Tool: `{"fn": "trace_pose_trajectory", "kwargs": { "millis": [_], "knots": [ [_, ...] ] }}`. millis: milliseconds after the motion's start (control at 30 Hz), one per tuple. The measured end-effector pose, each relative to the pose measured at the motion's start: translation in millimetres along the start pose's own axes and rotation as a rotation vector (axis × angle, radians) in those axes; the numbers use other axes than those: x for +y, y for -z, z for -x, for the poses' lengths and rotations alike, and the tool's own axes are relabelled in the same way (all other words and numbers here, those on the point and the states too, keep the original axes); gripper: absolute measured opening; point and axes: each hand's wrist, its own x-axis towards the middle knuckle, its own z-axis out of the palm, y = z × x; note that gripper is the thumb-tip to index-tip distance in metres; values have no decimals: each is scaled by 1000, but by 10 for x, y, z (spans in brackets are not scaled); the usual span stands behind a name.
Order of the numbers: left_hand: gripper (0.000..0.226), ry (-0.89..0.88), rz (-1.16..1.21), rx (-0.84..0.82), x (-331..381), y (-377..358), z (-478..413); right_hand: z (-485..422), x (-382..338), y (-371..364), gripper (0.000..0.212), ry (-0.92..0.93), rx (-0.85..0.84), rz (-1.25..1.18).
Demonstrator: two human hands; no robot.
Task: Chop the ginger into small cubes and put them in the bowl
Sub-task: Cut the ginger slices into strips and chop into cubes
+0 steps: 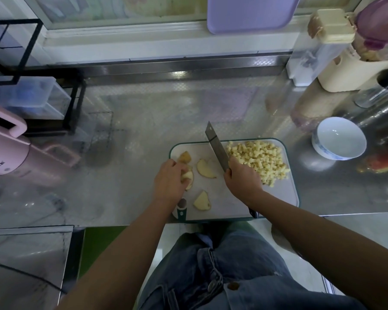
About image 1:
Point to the person's left hand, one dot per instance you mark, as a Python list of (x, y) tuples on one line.
[(169, 184)]

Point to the person's right hand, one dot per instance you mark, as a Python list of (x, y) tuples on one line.
[(244, 180)]

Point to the brown potato piece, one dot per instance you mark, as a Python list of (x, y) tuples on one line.
[(188, 179)]

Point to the pile of diced potato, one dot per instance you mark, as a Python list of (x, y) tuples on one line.
[(258, 159)]

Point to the pile of yellow potato slices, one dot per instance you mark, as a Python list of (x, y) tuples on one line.
[(204, 184)]

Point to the steel cleaver knife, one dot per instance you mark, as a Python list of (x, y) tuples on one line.
[(216, 145)]

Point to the white bowl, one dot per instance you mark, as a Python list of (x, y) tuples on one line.
[(339, 138)]

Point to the person's left forearm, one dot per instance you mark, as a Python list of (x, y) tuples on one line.
[(113, 258)]

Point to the person's right forearm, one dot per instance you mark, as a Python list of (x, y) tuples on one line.
[(336, 255)]

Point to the person's blue jeans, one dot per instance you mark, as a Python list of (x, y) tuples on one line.
[(213, 274)]

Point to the white cutting board green rim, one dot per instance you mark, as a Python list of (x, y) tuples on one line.
[(284, 197)]

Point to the green mat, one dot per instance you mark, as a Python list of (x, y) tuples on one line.
[(100, 252)]

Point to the black metal rack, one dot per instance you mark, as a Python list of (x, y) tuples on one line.
[(74, 106)]

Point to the clear container cream lid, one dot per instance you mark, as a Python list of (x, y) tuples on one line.
[(318, 51)]

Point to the cream plastic canister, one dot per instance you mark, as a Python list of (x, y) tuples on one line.
[(352, 74)]

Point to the clear plastic storage box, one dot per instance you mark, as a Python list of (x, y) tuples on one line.
[(29, 98)]

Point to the glass bottle black cap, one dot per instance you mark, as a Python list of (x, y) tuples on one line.
[(381, 90)]

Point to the pink kettle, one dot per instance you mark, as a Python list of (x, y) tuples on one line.
[(6, 148)]

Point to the steel bin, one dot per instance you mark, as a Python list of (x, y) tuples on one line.
[(26, 271)]

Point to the purple plastic cutting board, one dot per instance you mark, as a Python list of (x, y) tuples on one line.
[(253, 13)]

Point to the purple lid food container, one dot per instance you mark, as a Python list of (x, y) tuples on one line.
[(381, 29)]

